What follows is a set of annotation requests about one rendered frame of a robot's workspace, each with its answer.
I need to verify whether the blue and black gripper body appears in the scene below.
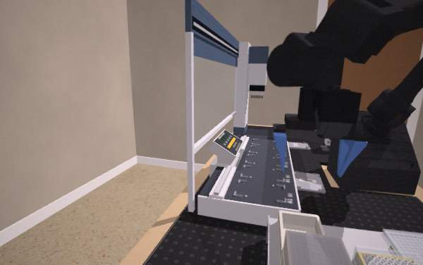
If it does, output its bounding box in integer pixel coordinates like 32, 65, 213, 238
273, 85, 368, 142

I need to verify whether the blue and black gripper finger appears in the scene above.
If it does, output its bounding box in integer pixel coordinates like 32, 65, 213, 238
337, 140, 367, 177
273, 131, 287, 172

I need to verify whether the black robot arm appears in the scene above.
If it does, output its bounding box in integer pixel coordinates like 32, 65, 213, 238
266, 0, 423, 144

